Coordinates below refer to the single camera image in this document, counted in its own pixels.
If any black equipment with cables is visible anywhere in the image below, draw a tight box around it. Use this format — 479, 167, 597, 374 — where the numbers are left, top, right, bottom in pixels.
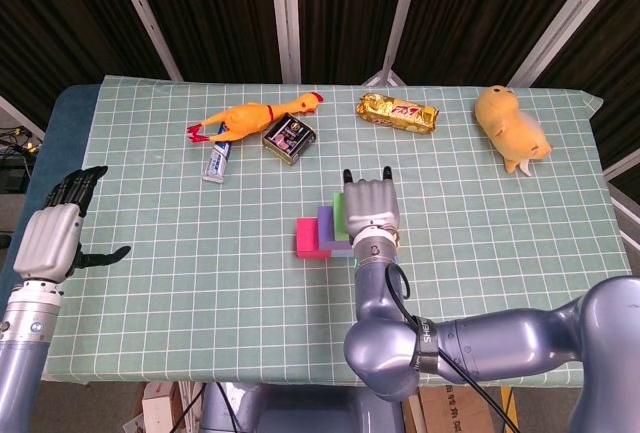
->
0, 125, 42, 195

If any black rectangular tin can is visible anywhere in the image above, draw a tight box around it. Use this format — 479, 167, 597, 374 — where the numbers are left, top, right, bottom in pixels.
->
261, 112, 318, 167

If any white metal frame post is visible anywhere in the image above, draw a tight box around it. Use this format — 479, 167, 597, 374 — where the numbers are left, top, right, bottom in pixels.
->
602, 148, 640, 180
268, 0, 303, 85
0, 95, 46, 140
507, 0, 626, 87
107, 0, 184, 82
362, 0, 425, 87

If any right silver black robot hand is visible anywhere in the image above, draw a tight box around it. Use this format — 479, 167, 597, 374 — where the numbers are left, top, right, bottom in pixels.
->
341, 166, 401, 237

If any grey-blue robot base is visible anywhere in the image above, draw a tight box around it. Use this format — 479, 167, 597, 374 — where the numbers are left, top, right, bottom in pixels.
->
199, 382, 406, 433

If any red foam cube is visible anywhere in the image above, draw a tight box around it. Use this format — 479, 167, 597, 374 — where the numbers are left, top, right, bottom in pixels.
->
295, 217, 332, 260

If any white blue toothpaste tube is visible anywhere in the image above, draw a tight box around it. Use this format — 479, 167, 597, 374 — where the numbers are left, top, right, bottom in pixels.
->
201, 122, 236, 185

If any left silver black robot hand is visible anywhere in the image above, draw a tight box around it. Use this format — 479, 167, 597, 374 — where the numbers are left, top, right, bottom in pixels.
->
13, 165, 132, 283

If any green foam cube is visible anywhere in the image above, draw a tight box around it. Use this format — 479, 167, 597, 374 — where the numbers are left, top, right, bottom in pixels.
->
332, 191, 350, 242

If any dark blue table pad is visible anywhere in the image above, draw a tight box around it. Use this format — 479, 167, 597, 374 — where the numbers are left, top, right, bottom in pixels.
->
0, 83, 104, 304

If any yellow plush animal toy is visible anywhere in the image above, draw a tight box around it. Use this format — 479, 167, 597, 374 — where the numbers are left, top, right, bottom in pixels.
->
473, 84, 555, 176

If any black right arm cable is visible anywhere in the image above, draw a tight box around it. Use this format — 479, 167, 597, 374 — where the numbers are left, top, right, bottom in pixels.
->
383, 263, 521, 433

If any green checkered tablecloth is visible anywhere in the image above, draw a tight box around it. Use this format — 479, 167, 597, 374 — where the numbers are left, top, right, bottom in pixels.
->
42, 76, 629, 388

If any black pleated curtain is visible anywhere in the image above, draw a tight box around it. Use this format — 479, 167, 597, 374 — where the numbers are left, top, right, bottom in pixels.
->
0, 0, 640, 194

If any brown cardboard box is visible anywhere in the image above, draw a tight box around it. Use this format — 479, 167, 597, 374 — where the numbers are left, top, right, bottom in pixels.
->
404, 385, 496, 433

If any orange rubber chicken toy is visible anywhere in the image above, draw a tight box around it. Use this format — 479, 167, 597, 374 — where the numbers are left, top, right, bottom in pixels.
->
186, 91, 325, 145

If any gold biscuit packet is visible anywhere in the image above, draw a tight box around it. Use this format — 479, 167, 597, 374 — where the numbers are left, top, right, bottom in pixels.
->
355, 92, 441, 135

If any purple foam cube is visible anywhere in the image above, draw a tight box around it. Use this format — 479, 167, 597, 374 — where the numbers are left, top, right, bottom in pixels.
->
317, 205, 352, 250

